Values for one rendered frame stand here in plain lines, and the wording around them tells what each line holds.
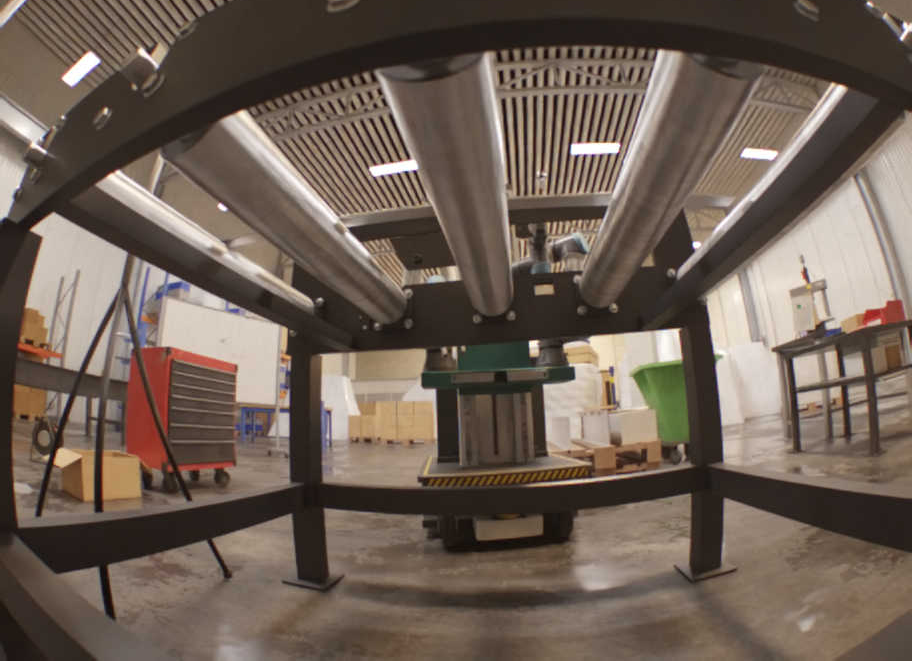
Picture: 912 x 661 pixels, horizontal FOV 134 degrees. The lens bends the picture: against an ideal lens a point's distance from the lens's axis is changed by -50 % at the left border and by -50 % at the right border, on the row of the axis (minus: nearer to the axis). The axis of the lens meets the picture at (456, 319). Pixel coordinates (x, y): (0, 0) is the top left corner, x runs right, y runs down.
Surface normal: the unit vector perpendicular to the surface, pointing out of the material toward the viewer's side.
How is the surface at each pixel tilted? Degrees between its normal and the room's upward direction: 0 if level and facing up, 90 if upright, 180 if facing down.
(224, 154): 138
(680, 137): 149
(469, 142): 155
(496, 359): 90
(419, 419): 90
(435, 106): 177
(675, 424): 100
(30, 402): 90
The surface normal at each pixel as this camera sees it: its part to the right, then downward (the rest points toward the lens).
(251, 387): 0.83, -0.18
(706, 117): -0.21, 0.95
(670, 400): -0.29, -0.06
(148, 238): 0.99, -0.07
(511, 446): 0.04, -0.26
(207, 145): 0.61, 0.73
